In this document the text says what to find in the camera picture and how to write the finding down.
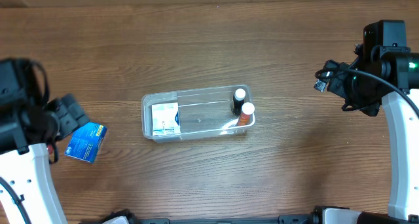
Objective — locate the orange bottle white cap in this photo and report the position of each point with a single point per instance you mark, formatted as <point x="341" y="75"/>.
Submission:
<point x="247" y="111"/>

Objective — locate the clear plastic container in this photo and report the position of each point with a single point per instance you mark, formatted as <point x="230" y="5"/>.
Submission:
<point x="203" y="112"/>

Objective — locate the blue medicine box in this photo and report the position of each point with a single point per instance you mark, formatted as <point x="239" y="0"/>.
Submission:
<point x="86" y="142"/>

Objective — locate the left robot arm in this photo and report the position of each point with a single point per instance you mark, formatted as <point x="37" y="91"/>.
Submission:
<point x="31" y="125"/>

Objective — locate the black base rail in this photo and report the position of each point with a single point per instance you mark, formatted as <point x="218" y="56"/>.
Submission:
<point x="128" y="217"/>

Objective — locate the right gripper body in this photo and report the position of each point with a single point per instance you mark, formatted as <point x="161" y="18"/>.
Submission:
<point x="359" y="90"/>

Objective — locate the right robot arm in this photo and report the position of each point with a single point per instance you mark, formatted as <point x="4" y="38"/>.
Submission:
<point x="384" y="76"/>

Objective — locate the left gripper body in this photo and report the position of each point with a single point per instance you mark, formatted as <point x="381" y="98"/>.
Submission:
<point x="70" y="112"/>

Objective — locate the white medicine box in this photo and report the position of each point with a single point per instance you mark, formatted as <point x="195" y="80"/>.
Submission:
<point x="165" y="119"/>

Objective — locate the black bottle white cap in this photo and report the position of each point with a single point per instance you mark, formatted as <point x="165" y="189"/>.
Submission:
<point x="238" y="99"/>

